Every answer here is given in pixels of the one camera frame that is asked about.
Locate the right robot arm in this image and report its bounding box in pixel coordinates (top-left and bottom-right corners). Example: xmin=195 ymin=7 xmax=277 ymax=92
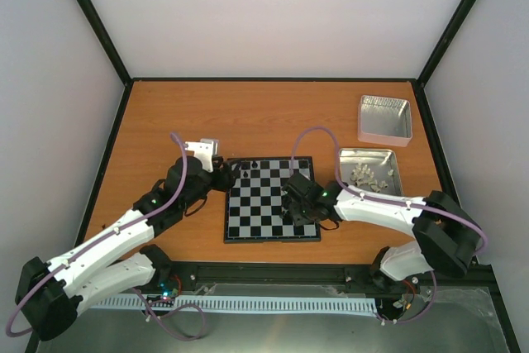
xmin=282 ymin=172 xmax=486 ymax=282

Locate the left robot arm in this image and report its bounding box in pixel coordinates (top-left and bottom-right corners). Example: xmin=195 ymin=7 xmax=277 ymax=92
xmin=15 ymin=155 xmax=239 ymax=341

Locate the pile of black chess pieces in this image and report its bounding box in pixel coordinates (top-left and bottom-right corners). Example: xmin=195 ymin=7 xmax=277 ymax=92
xmin=280 ymin=197 xmax=293 ymax=223

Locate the pile of white chess pieces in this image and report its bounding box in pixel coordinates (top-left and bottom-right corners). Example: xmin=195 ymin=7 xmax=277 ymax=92
xmin=350 ymin=164 xmax=389 ymax=193

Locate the silver tin with white pieces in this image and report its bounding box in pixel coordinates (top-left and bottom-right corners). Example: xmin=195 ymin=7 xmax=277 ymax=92
xmin=339 ymin=148 xmax=403 ymax=196

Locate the small circuit board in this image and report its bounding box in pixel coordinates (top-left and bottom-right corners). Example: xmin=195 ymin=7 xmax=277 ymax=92
xmin=152 ymin=276 xmax=182 ymax=306

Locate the black and silver chessboard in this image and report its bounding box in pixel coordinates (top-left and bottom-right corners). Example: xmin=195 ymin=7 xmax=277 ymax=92
xmin=224 ymin=156 xmax=321 ymax=243

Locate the empty silver tin lid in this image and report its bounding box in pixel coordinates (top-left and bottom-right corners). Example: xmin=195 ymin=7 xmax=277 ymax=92
xmin=358 ymin=95 xmax=413 ymax=147

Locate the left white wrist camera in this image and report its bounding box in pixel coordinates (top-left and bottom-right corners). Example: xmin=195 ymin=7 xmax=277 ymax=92
xmin=184 ymin=138 xmax=219 ymax=173

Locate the black frame rail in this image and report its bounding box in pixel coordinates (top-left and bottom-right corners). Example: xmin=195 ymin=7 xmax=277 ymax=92
xmin=164 ymin=260 xmax=493 ymax=292

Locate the light blue cable duct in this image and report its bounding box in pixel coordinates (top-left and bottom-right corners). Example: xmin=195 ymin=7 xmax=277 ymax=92
xmin=90 ymin=294 xmax=379 ymax=315

